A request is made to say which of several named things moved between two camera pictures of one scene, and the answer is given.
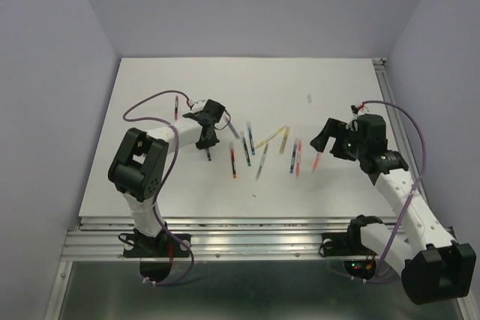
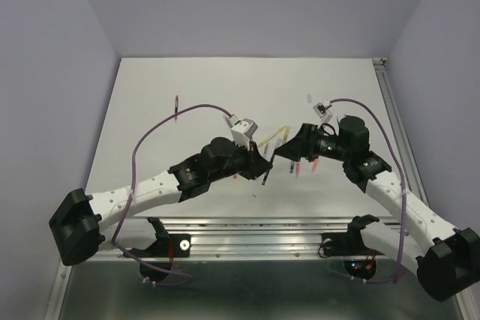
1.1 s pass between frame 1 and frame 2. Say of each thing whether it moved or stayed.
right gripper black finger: moved
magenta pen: stayed
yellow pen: stayed
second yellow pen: stayed
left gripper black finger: moved
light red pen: stayed
